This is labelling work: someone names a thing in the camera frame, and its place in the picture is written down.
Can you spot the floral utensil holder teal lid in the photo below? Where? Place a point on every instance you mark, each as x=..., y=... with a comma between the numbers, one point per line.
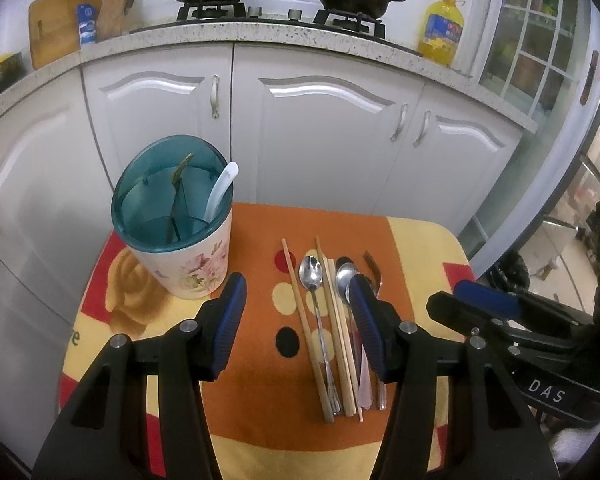
x=180, y=255

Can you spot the thin brown wooden chopstick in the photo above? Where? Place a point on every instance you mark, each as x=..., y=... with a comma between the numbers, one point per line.
x=321, y=252

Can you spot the white cabinet door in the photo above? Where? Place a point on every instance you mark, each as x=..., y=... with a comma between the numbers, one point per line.
x=320, y=150
x=30, y=160
x=460, y=170
x=155, y=125

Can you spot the small metal spoon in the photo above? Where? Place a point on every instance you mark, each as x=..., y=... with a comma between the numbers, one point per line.
x=310, y=272

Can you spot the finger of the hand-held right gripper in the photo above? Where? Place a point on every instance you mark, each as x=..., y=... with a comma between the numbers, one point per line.
x=460, y=307
x=485, y=296

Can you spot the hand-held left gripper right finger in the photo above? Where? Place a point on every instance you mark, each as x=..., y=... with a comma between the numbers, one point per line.
x=364, y=325

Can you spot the wooden cutting board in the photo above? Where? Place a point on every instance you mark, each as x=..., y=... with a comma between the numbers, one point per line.
x=55, y=30

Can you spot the white framed glass door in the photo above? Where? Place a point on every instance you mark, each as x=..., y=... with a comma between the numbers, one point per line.
x=530, y=45

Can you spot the dark round object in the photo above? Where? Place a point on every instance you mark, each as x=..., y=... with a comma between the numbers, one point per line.
x=510, y=270

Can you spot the speckled stone countertop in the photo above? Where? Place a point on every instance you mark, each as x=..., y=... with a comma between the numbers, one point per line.
x=205, y=35

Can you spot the dark metal fork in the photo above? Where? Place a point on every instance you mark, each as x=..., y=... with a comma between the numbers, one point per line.
x=372, y=267

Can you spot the blue seasoning packet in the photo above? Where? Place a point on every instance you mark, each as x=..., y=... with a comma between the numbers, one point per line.
x=87, y=25

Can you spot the orange yellow printed mat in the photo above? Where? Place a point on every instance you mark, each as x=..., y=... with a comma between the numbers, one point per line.
x=260, y=410

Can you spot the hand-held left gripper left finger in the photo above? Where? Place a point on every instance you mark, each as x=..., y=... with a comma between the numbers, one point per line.
x=232, y=320

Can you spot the long brown wooden chopstick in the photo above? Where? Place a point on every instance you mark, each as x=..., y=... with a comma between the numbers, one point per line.
x=305, y=320

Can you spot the black casserole yellow lid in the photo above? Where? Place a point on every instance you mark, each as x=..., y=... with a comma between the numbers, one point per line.
x=0, y=77

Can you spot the large metal spoon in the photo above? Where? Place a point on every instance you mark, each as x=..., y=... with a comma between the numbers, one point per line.
x=347, y=272

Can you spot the wooden knife block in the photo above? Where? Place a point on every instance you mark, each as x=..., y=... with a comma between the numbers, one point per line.
x=112, y=15

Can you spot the pale bamboo chopstick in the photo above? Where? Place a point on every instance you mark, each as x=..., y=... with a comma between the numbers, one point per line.
x=330, y=300
x=337, y=300

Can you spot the black gas stove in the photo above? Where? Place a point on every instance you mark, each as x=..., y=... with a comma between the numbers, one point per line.
x=280, y=22

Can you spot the gold metal utensil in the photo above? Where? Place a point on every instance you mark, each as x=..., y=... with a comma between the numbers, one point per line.
x=180, y=170

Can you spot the yellow cooking oil bottle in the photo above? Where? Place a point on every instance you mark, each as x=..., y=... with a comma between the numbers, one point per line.
x=442, y=30

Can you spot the white plastic spoon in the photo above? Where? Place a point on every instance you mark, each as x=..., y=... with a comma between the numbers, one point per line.
x=222, y=185

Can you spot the silver stove knob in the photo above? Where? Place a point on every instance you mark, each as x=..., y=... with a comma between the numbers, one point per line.
x=255, y=11
x=295, y=14

